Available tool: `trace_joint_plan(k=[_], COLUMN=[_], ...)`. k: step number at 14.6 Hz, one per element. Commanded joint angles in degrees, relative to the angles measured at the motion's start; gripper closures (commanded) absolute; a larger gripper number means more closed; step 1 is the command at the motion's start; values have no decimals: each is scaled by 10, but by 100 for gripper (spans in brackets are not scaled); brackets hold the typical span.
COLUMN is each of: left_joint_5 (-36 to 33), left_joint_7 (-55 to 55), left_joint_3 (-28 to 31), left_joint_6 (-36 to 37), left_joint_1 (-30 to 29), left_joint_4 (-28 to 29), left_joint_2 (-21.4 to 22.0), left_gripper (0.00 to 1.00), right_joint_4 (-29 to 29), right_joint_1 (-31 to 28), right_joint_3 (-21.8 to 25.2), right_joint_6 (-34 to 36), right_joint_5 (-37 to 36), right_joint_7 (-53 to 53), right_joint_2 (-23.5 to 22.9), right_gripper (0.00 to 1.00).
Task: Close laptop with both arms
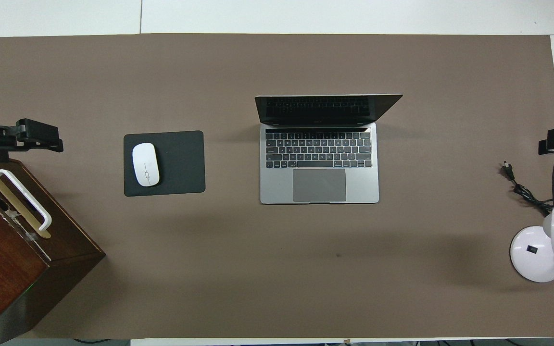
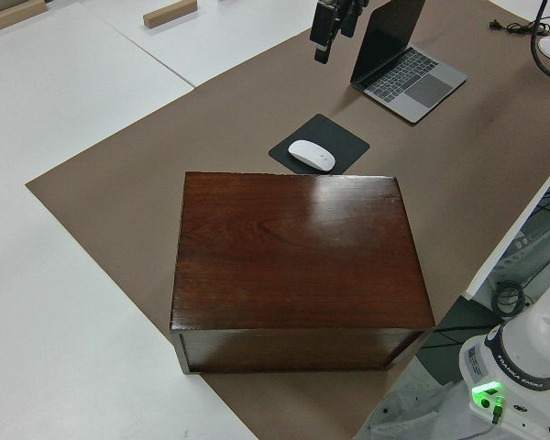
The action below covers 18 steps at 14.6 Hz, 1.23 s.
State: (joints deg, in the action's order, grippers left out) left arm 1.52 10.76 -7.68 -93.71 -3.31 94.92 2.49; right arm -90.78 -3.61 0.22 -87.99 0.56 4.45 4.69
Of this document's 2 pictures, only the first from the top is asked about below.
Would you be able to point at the dark brown wooden box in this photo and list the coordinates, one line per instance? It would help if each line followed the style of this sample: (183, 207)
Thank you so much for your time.
(3, 259)

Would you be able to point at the black mouse pad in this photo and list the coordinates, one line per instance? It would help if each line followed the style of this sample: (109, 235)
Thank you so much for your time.
(181, 163)

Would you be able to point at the white computer mouse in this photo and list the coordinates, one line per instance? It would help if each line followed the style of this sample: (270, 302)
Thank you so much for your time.
(145, 164)

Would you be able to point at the white desk lamp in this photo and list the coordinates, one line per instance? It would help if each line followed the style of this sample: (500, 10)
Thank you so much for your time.
(532, 252)

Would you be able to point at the grey aluminium laptop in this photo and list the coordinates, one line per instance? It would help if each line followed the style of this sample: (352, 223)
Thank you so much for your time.
(277, 187)

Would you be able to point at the brown table mat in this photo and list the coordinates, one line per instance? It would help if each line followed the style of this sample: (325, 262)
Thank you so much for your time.
(306, 269)

